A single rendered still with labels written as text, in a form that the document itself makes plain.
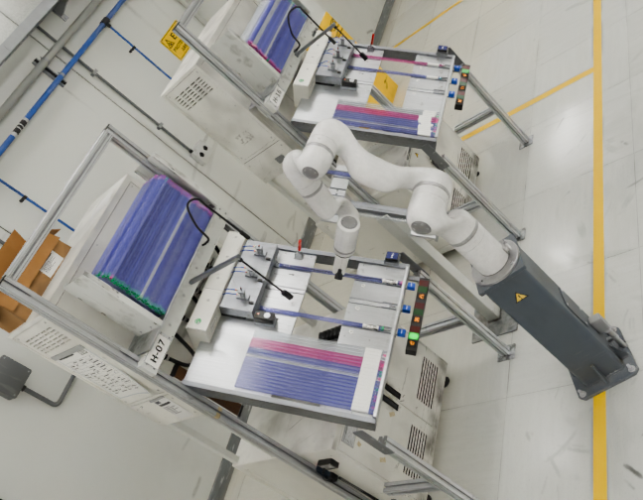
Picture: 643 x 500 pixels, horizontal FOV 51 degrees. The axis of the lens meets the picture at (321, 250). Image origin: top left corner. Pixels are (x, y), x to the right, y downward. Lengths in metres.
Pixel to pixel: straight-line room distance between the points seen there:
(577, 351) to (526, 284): 0.41
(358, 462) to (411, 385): 0.49
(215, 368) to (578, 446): 1.37
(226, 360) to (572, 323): 1.26
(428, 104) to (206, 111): 1.11
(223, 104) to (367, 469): 1.84
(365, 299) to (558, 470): 0.95
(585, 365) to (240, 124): 1.96
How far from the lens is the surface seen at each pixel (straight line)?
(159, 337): 2.45
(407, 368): 3.03
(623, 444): 2.68
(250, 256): 2.72
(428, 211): 2.11
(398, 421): 2.92
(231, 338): 2.57
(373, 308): 2.59
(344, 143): 2.16
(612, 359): 2.76
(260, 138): 3.47
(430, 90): 3.54
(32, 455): 3.79
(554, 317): 2.52
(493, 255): 2.32
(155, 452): 4.08
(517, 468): 2.86
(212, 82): 3.35
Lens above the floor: 2.15
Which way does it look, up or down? 25 degrees down
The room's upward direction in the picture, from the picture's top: 51 degrees counter-clockwise
